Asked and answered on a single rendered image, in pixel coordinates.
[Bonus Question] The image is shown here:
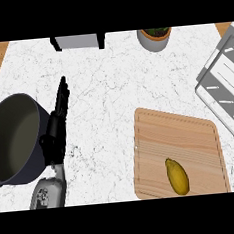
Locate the wooden cutting board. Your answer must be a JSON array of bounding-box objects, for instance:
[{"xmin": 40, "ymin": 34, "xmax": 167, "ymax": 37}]
[{"xmin": 126, "ymin": 100, "xmax": 232, "ymax": 202}]

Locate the yellow pear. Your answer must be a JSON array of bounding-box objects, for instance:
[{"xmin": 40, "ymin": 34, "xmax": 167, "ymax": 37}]
[{"xmin": 164, "ymin": 156, "xmax": 191, "ymax": 198}]

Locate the dark grey pot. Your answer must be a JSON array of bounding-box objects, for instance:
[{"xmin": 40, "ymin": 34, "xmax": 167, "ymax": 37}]
[{"xmin": 0, "ymin": 90, "xmax": 57, "ymax": 187}]

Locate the grey wire tiered basket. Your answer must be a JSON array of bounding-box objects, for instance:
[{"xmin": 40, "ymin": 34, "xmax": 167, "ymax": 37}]
[{"xmin": 188, "ymin": 21, "xmax": 234, "ymax": 152}]

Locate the grey and black appliance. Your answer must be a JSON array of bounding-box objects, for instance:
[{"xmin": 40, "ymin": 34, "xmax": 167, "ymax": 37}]
[{"xmin": 49, "ymin": 33, "xmax": 107, "ymax": 54}]

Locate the potted plant in grey pot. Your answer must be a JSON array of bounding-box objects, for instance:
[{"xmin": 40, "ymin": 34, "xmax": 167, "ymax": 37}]
[{"xmin": 136, "ymin": 27, "xmax": 174, "ymax": 54}]

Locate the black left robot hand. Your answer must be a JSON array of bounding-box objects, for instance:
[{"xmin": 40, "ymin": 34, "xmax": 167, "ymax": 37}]
[{"xmin": 33, "ymin": 75, "xmax": 77, "ymax": 168}]

